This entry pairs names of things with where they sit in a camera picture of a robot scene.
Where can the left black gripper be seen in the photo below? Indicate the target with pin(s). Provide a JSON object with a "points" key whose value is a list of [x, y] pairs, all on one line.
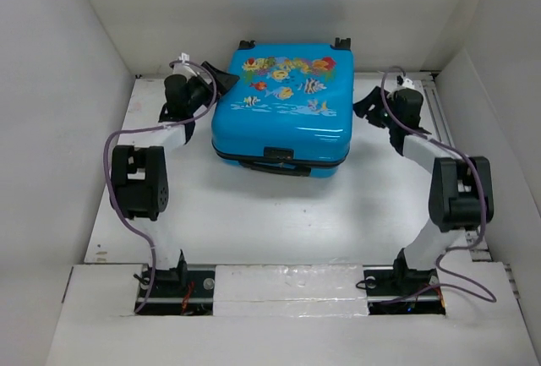
{"points": [[225, 82]]}

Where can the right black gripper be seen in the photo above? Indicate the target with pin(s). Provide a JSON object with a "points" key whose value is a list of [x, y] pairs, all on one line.
{"points": [[374, 98]]}

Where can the blue kids suitcase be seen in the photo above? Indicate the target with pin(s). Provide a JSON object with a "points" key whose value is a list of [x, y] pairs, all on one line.
{"points": [[290, 113]]}

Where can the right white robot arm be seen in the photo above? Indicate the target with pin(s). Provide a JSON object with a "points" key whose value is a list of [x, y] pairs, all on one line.
{"points": [[460, 195]]}

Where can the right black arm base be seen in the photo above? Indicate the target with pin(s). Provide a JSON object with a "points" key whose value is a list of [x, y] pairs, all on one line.
{"points": [[398, 290]]}

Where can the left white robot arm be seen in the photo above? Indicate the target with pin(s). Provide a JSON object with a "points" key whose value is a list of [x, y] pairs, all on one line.
{"points": [[135, 163]]}

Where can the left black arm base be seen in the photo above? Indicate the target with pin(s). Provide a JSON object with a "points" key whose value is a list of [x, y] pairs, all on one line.
{"points": [[184, 290]]}

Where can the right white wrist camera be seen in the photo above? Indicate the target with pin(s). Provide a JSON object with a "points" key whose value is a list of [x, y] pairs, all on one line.
{"points": [[403, 82]]}

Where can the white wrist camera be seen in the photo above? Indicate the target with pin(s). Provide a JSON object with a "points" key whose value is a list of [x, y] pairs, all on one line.
{"points": [[403, 82], [181, 65]]}

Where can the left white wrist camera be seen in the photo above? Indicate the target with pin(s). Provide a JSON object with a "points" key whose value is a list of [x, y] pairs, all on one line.
{"points": [[181, 65]]}

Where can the aluminium frame rail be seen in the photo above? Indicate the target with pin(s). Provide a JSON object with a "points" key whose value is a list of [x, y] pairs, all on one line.
{"points": [[480, 253]]}

